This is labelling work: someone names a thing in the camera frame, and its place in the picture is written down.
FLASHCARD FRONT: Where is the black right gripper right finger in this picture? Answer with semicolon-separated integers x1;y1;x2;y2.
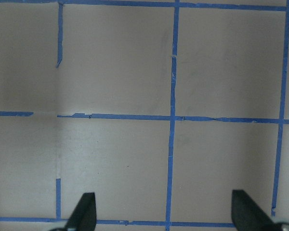
232;190;283;231

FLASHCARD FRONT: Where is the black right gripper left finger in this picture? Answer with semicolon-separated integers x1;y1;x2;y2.
64;192;97;231

